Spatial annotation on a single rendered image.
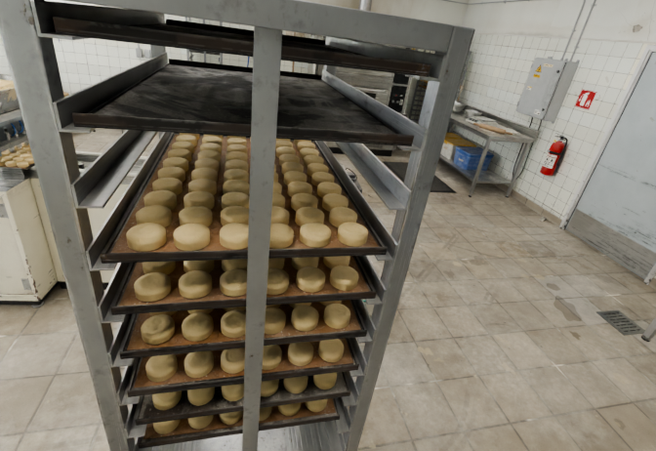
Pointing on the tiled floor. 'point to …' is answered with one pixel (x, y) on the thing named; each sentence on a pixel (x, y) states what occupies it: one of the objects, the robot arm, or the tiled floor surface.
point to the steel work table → (488, 146)
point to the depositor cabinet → (23, 247)
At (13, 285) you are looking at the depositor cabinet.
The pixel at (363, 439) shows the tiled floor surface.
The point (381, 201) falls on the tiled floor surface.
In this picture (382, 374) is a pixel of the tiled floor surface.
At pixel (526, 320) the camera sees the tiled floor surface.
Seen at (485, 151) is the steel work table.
